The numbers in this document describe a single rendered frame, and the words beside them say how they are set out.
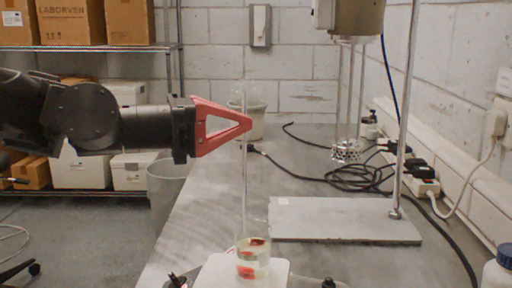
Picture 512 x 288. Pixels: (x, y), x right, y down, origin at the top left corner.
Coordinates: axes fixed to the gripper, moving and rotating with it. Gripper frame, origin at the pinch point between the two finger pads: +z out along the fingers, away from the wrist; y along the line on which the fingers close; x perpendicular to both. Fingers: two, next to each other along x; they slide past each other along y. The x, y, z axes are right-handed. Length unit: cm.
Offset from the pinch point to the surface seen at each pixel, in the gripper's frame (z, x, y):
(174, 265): -8.2, 30.1, 19.1
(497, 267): 32.7, 19.5, -8.5
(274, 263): 4.8, 21.3, 1.8
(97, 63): -38, 19, 257
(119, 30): -22, -4, 214
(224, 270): -2.5, 21.3, 1.8
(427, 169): 54, 23, 37
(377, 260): 27.4, 29.8, 11.8
